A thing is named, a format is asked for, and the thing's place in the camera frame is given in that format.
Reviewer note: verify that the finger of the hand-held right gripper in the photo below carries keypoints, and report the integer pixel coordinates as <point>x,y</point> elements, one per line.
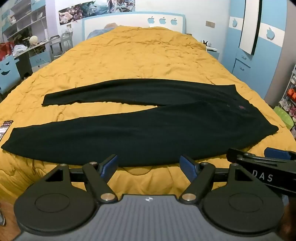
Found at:
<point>276,153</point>
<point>240,156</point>

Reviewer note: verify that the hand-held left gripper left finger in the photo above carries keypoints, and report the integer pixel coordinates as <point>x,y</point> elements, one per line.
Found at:
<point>109,165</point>

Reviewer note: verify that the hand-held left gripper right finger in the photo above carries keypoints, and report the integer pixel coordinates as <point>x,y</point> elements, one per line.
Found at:
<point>187,166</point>

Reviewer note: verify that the black pants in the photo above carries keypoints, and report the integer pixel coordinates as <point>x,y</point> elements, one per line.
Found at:
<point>138,134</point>

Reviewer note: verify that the green basket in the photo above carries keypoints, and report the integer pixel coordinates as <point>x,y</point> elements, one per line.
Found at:
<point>283,115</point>

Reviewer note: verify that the storage rack with shoes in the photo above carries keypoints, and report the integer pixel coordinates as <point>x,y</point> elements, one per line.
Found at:
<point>291,92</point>

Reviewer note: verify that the blue and white wardrobe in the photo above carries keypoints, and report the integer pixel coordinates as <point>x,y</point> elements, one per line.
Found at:
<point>272,64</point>

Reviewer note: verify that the white nightstand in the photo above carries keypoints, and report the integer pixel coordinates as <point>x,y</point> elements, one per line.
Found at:
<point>214,53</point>

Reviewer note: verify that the yellow bedspread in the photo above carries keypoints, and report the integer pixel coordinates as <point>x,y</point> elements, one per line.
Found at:
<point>143,53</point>

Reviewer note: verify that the black and white small item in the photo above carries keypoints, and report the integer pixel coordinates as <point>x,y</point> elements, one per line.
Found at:
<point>206,43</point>

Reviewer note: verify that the desk with blue drawer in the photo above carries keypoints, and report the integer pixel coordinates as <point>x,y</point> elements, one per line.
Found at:
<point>39,59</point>

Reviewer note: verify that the white panel with black edge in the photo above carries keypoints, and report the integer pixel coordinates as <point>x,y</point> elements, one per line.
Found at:
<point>248,25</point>

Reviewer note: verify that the white chair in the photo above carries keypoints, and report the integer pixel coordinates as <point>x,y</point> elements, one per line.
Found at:
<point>55,45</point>
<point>67,40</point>

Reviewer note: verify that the blue pillow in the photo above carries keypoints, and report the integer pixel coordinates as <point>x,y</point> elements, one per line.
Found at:
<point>97,33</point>

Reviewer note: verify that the blue chair with face cutout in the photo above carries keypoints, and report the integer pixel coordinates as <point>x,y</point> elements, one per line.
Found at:
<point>8,71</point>

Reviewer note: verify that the white round ball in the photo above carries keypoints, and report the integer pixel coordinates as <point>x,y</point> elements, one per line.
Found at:
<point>33,40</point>

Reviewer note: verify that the white crumpled cloth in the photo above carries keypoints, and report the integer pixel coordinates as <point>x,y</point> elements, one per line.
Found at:
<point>20,49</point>

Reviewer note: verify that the white headboard with blue cutouts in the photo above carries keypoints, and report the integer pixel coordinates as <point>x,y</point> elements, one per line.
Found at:
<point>138,18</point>

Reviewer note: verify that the red bag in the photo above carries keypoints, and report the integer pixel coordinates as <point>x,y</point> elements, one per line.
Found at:
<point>5,49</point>

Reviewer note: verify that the wall switch plate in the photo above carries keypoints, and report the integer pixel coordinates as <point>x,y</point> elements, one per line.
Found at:
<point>210,24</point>

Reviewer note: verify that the wall poster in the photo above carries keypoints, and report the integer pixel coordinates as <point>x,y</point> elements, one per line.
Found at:
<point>92,9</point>

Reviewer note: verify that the white wall shelf unit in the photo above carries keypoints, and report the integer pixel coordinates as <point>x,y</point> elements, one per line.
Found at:
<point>23,14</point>

